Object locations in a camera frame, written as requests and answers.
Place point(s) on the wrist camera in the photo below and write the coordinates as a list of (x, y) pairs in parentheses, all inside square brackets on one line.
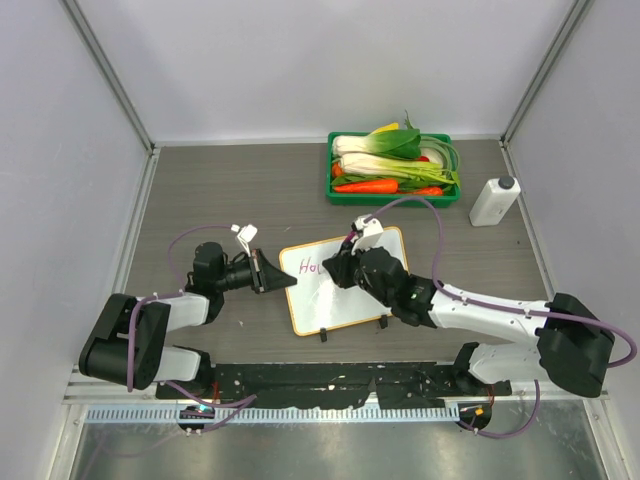
[(244, 235), (369, 231)]

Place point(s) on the green long beans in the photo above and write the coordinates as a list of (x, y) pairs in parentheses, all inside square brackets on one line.
[(444, 157)]

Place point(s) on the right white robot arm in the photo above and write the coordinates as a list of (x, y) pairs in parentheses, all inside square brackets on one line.
[(561, 341)]

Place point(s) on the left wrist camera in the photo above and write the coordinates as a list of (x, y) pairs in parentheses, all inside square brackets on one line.
[(244, 235)]

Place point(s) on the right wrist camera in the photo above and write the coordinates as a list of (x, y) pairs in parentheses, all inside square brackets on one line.
[(369, 231)]

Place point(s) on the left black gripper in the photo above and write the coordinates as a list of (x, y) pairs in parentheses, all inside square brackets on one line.
[(265, 277)]

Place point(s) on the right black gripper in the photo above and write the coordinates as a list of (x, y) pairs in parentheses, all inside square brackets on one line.
[(340, 267)]

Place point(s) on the lower bok choy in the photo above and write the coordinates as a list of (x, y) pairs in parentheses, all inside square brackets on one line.
[(372, 165)]

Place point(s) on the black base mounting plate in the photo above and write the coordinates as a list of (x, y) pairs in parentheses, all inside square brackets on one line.
[(397, 385)]

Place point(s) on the upper bok choy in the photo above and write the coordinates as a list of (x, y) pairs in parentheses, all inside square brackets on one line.
[(400, 143)]

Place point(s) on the yellow pepper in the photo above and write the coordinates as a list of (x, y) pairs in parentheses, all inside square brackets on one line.
[(386, 128)]

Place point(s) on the bok choy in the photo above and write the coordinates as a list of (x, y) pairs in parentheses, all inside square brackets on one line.
[(400, 143), (372, 165)]

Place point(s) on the small orange-framed whiteboard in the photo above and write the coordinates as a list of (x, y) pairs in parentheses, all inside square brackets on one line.
[(315, 303)]

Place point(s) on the large orange carrot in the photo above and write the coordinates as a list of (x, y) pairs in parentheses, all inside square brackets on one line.
[(379, 186)]

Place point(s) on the small orange carrot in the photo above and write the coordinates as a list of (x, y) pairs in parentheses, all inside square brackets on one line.
[(430, 192)]

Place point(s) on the white slotted cable duct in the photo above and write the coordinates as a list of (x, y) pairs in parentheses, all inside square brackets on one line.
[(178, 413)]

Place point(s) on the pink-capped whiteboard marker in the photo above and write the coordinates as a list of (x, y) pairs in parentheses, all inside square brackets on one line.
[(347, 245)]

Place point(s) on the white bottle grey cap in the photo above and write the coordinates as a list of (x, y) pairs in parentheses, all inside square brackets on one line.
[(494, 200)]

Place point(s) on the green plastic crate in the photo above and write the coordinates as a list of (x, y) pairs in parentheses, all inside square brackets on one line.
[(336, 176)]

